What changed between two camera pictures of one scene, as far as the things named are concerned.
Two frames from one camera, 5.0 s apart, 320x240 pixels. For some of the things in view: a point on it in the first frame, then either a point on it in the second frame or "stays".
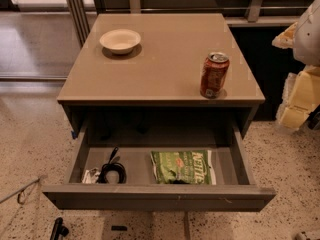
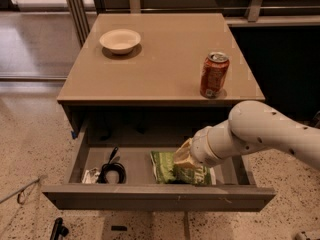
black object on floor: x=59 y=230 stays
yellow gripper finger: x=285 y=40 → x=200 y=148
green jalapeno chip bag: x=184 y=167 stays
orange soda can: x=213 y=74 stays
